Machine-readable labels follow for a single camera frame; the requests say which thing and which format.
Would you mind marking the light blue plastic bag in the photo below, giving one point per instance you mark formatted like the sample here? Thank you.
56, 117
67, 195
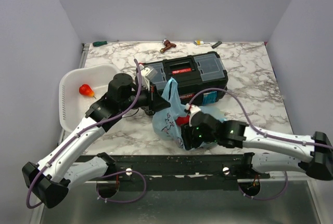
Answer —
164, 122

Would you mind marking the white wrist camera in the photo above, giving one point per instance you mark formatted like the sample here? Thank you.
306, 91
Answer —
192, 110
147, 74

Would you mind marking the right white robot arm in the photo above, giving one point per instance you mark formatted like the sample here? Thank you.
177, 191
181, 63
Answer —
309, 154

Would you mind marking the small black clip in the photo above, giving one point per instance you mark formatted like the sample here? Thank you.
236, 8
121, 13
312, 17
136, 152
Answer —
216, 44

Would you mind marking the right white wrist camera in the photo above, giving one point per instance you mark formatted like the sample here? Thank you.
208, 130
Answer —
192, 110

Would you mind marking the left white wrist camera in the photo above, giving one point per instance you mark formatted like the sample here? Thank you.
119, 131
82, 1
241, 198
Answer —
147, 74

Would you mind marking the white plastic basket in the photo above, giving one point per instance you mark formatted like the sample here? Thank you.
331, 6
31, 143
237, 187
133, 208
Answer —
73, 105

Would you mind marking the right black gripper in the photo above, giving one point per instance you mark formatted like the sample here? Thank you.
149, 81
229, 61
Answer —
187, 137

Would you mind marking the brown faucet tap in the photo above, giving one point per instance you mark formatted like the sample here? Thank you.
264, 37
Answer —
167, 45

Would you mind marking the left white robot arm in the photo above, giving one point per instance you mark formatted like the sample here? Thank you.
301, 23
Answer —
51, 178

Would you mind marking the green handled screwdriver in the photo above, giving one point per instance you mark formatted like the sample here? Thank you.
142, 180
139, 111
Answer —
101, 43

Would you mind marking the yellow white small connector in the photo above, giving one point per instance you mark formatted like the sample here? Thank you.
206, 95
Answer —
198, 42

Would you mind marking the red fake pear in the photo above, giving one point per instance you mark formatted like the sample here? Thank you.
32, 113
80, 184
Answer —
85, 90

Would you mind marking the black plastic toolbox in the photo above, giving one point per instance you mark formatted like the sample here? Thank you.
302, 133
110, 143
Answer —
178, 80

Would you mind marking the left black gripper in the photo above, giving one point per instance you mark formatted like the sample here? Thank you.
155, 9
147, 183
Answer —
155, 102

